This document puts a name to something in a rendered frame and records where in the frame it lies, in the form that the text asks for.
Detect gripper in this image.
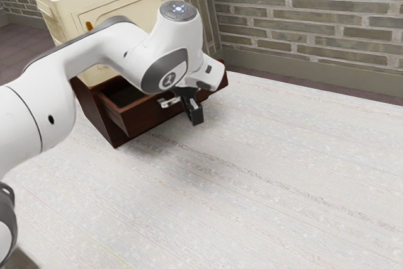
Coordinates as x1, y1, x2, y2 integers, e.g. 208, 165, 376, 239
171, 85, 205, 126

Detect dark brown open drawer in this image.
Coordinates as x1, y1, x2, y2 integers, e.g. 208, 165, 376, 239
98, 87, 206, 139

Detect dark brown wooden cabinet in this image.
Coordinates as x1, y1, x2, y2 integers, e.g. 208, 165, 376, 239
69, 57, 229, 150

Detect cream box with lid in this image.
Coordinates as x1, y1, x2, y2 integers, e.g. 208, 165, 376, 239
31, 0, 190, 88

